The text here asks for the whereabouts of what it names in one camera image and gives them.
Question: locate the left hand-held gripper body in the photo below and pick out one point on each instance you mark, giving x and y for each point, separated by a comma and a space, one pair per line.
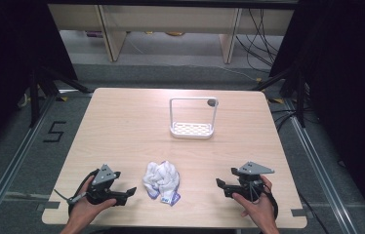
105, 175

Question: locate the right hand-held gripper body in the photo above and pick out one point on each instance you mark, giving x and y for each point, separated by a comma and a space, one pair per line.
249, 187

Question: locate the white cloth with purple edge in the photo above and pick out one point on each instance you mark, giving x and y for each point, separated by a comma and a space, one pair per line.
161, 180

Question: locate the person's right hand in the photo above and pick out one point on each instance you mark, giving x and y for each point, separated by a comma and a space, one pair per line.
263, 209

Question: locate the person's left hand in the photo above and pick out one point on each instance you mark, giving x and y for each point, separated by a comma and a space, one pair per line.
84, 209

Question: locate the grey tape piece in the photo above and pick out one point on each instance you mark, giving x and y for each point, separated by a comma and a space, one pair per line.
298, 213

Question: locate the black metal stand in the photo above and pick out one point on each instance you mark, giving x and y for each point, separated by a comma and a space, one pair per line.
34, 97
301, 97

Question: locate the yellow round object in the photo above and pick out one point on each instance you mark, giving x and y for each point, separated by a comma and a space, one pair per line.
174, 33

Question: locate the black curtain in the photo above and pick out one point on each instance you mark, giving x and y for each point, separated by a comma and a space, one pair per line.
349, 65
1, 48

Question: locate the light wooden desk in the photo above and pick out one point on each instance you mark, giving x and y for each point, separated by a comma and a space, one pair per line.
170, 19

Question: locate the aluminium floor rail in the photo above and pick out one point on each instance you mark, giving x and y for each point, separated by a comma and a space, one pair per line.
320, 169
14, 162

